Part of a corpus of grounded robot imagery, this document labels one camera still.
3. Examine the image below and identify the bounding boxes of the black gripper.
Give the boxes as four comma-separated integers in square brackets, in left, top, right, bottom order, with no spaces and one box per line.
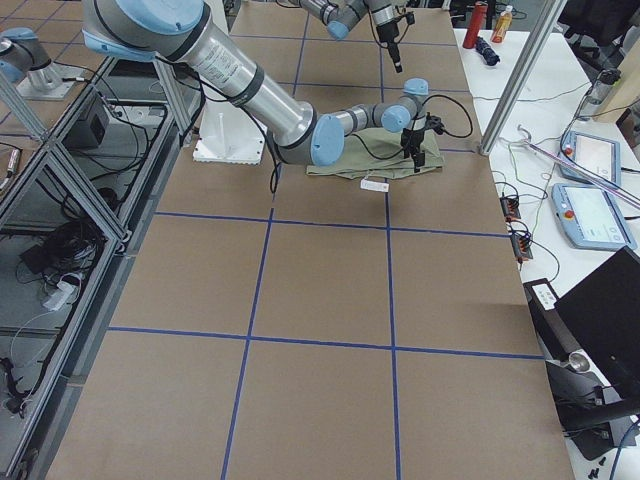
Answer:
[375,8,415,73]
[401,113,444,173]

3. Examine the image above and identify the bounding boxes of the sage green long-sleeve shirt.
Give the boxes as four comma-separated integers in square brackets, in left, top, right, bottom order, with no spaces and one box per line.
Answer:
[306,128,445,180]

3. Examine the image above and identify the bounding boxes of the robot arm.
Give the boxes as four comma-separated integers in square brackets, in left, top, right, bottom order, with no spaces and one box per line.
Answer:
[82,1,434,169]
[290,0,415,73]

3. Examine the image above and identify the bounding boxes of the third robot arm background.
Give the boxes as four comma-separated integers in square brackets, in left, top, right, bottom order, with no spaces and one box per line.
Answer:
[1,27,85,101]

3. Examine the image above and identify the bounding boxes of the white shirt hang tag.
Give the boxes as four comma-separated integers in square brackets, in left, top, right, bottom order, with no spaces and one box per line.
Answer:
[360,177,389,193]

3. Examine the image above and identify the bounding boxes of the red water bottle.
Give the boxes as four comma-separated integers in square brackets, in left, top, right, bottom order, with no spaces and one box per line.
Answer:
[462,1,489,49]

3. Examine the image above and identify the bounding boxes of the folded dark blue umbrella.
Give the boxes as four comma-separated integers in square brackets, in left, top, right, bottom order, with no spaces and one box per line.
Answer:
[475,36,500,67]

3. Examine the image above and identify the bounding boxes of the orange drink bottle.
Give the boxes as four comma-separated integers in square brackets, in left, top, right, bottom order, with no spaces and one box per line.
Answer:
[491,5,513,44]

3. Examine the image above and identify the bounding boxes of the reacher grabber stick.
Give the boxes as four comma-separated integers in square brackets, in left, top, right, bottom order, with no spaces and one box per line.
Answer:
[514,120,640,209]

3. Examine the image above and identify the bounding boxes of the far teach pendant tablet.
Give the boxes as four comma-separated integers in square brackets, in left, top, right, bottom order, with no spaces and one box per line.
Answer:
[559,130,621,187]

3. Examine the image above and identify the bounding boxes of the teach pendant tablet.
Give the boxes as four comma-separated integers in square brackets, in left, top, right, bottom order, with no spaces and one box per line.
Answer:
[559,130,621,187]
[551,183,637,251]

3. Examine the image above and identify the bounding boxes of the near teach pendant tablet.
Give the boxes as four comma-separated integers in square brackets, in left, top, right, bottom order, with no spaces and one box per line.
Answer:
[551,183,637,251]

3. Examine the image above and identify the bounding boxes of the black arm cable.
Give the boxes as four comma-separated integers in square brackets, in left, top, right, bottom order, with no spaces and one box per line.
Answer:
[269,94,476,196]

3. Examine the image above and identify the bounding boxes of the aluminium frame post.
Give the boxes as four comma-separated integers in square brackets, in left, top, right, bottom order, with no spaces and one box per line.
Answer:
[479,0,566,156]

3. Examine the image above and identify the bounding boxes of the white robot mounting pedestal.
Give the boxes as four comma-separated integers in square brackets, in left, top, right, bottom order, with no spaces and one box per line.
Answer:
[193,100,264,165]

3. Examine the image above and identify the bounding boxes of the aluminium frame rail structure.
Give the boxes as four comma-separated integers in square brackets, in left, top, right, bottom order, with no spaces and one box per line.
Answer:
[1,57,204,479]

